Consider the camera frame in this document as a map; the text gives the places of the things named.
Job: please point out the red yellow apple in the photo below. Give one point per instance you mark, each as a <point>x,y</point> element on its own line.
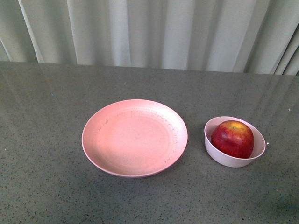
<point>233,138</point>

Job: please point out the pink round plate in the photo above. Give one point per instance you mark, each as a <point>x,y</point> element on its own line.
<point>134,138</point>

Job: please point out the light pink bowl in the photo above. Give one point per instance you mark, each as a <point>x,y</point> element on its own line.
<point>227,160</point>

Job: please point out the white pleated curtain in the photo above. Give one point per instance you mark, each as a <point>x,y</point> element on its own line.
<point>254,36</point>

